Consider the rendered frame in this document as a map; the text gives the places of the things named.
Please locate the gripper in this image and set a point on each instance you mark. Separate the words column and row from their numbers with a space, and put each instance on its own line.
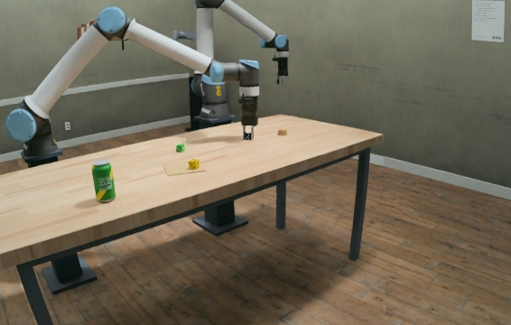
column 249, row 110
column 282, row 67

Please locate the yellow die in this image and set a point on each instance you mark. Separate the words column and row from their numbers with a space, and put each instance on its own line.
column 194, row 164

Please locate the green die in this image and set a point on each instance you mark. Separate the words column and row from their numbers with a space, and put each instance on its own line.
column 180, row 148

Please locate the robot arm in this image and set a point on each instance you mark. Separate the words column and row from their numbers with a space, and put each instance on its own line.
column 66, row 72
column 206, row 31

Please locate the tan mat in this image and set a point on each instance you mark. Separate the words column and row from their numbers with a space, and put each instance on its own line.
column 176, row 168

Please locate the tan round disc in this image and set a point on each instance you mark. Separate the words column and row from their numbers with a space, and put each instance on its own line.
column 282, row 132

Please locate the wooden table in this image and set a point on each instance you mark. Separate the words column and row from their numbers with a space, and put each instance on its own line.
column 282, row 149

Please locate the black box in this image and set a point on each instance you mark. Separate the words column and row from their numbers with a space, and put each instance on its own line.
column 193, row 106

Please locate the green can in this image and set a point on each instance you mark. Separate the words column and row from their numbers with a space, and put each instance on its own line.
column 104, row 180

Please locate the tan book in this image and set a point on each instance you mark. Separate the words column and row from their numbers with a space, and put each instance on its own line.
column 82, row 30

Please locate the white paper sheet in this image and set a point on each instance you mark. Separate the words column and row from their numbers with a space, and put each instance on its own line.
column 488, row 20

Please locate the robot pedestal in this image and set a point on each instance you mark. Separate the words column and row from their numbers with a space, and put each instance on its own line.
column 219, row 216
column 68, row 271

